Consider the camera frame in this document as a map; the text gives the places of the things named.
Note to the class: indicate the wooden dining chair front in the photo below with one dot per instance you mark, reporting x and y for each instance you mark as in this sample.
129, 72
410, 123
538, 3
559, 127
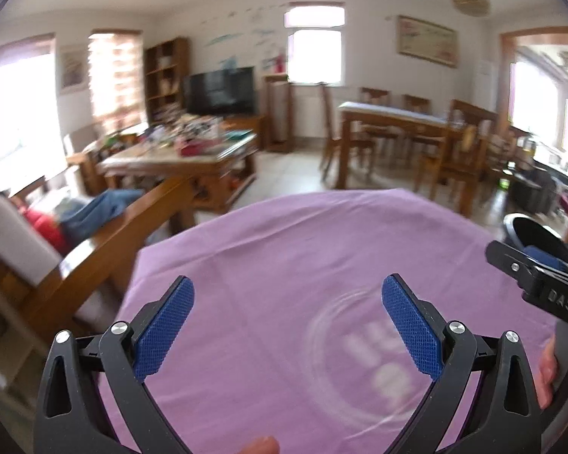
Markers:
461, 154

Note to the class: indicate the purple tablecloth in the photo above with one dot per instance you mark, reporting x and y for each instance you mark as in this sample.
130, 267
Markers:
288, 336

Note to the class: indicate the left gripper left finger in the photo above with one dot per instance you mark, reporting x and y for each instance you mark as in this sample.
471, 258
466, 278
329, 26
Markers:
72, 418

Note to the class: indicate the tall wooden stand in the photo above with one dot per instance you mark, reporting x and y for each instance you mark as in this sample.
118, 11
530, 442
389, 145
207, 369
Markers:
279, 114

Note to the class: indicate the wooden sofa armrest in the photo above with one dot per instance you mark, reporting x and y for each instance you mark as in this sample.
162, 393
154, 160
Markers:
108, 259

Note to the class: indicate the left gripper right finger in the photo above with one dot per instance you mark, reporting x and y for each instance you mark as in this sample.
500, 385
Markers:
482, 397

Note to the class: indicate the right hand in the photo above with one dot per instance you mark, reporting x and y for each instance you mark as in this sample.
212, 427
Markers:
547, 372

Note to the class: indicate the framed wall painting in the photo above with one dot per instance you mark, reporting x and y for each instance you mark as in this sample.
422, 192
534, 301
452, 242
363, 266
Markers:
424, 40

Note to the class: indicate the wooden dining table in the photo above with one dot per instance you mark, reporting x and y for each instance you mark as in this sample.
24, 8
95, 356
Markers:
360, 121

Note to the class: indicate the left hand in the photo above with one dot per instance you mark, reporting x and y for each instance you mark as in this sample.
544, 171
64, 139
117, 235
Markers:
264, 445

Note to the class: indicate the wooden bookshelf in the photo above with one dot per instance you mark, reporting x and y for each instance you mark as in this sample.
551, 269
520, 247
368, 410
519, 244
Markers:
166, 66

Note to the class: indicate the black flat television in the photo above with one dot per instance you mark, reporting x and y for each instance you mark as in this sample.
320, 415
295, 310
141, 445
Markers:
220, 93

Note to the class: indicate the wooden coffee table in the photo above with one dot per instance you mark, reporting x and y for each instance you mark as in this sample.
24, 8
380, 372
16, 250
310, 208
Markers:
217, 177

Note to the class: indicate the black round trash bin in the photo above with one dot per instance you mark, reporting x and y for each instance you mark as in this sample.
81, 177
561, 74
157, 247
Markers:
522, 231

